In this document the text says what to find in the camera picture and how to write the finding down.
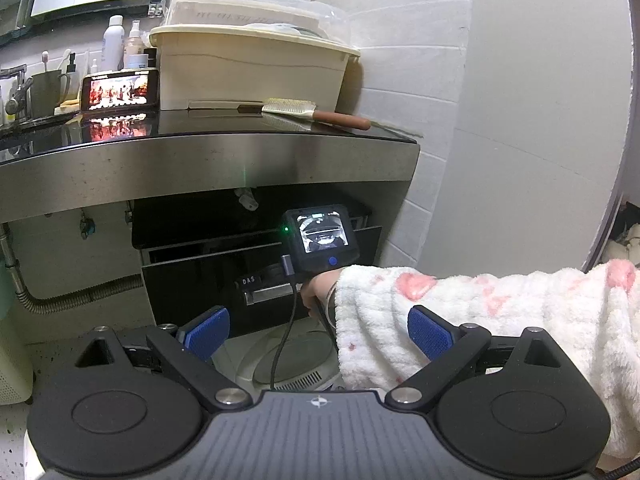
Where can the pile of cloth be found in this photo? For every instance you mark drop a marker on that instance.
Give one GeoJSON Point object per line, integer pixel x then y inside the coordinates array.
{"type": "Point", "coordinates": [627, 242]}

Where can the wall mirror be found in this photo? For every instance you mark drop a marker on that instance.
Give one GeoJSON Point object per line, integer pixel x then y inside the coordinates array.
{"type": "Point", "coordinates": [12, 0]}

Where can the water shutoff valve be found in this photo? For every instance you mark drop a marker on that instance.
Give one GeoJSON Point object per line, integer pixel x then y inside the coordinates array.
{"type": "Point", "coordinates": [87, 225]}

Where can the cream dish rack box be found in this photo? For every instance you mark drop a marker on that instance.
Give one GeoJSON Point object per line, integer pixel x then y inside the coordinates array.
{"type": "Point", "coordinates": [250, 75]}

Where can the white drain fitting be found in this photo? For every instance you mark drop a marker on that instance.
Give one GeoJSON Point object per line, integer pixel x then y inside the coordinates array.
{"type": "Point", "coordinates": [247, 200]}

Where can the person's right hand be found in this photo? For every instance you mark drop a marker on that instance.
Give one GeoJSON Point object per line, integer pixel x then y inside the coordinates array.
{"type": "Point", "coordinates": [315, 292]}

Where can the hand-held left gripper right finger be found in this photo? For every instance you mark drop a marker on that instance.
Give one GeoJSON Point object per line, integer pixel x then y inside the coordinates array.
{"type": "Point", "coordinates": [429, 335]}

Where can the clear plastic lid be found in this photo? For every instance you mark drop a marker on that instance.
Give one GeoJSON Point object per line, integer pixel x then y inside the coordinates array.
{"type": "Point", "coordinates": [240, 7]}

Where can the smartphone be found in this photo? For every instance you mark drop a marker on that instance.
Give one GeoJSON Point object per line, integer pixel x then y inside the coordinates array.
{"type": "Point", "coordinates": [120, 90]}

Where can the chrome faucet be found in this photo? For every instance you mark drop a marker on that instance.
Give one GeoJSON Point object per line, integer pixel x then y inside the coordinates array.
{"type": "Point", "coordinates": [17, 92]}

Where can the black drawer cabinet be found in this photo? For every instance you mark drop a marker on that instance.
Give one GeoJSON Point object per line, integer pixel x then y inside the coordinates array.
{"type": "Point", "coordinates": [200, 220]}

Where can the steel-fronted vanity counter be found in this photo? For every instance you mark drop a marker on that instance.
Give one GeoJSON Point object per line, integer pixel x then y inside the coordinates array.
{"type": "Point", "coordinates": [225, 170]}

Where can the small clear spray bottle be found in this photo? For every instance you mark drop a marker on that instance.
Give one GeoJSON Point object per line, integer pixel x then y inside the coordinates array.
{"type": "Point", "coordinates": [133, 40]}

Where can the grey mug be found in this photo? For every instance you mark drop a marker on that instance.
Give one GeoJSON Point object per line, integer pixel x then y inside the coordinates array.
{"type": "Point", "coordinates": [47, 95]}

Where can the black pump dispenser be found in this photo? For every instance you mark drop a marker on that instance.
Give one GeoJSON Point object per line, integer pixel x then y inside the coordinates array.
{"type": "Point", "coordinates": [72, 67]}

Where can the person's right forearm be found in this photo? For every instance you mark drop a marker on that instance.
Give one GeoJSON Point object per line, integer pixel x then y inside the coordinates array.
{"type": "Point", "coordinates": [475, 320]}

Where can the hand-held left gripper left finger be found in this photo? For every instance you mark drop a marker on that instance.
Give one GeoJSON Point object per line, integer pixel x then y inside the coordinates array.
{"type": "Point", "coordinates": [207, 332]}

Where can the tall white bottle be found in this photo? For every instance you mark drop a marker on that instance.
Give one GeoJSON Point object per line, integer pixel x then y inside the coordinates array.
{"type": "Point", "coordinates": [113, 45]}

